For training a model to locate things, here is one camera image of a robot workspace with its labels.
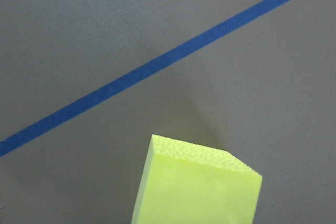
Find yellow foam block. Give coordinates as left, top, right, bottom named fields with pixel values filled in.
left=132, top=135, right=262, bottom=223

